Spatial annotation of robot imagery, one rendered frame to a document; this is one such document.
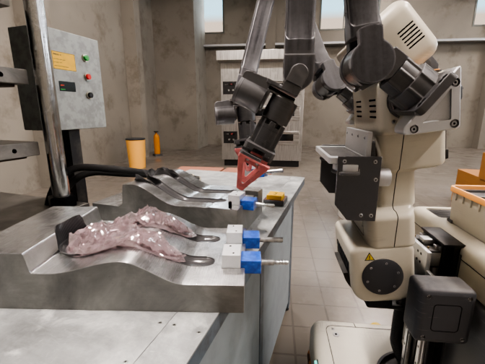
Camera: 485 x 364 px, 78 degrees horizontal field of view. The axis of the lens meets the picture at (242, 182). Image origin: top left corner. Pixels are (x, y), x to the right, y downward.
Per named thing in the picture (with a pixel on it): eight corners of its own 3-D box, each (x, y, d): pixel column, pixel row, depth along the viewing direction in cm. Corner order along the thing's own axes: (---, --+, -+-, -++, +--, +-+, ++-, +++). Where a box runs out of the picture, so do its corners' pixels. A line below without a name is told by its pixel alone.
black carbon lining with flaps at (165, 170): (240, 196, 101) (240, 168, 98) (221, 210, 86) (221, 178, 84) (153, 188, 112) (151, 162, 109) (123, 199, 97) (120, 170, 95)
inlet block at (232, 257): (286, 268, 62) (287, 244, 61) (289, 282, 57) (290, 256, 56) (224, 267, 63) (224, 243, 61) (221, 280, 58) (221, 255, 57)
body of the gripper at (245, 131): (233, 146, 91) (231, 121, 91) (244, 146, 101) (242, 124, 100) (253, 144, 89) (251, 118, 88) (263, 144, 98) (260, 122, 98)
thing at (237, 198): (276, 212, 86) (276, 194, 85) (272, 218, 82) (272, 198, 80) (234, 207, 90) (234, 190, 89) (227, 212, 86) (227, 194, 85)
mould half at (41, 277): (246, 248, 78) (246, 207, 75) (243, 313, 53) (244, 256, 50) (59, 245, 79) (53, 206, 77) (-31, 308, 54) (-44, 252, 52)
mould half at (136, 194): (262, 211, 106) (263, 175, 103) (237, 241, 82) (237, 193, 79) (143, 198, 122) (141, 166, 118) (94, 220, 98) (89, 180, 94)
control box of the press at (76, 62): (130, 315, 172) (102, 40, 138) (89, 353, 145) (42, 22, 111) (100, 307, 179) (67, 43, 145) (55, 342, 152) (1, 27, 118)
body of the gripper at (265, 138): (242, 148, 59) (259, 114, 57) (246, 143, 68) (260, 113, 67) (271, 163, 59) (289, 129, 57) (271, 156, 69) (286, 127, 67)
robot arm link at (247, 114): (255, 100, 91) (252, 104, 97) (233, 102, 90) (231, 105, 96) (257, 123, 92) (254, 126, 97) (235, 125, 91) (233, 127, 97)
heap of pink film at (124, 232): (198, 231, 74) (198, 201, 72) (182, 268, 56) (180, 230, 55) (95, 230, 74) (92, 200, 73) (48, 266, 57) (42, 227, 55)
